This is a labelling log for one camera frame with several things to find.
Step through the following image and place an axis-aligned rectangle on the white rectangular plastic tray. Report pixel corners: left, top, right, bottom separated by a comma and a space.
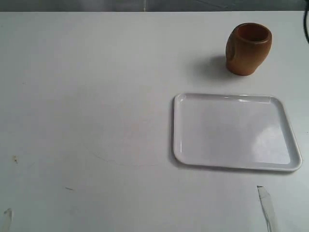
172, 93, 302, 172

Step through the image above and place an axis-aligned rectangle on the wooden mortar cup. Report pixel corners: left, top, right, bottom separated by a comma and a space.
225, 23, 272, 76

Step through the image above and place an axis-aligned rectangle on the clear tape strip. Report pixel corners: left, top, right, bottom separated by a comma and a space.
257, 186, 279, 232

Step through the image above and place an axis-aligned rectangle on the black cable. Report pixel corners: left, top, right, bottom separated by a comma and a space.
303, 9, 309, 44

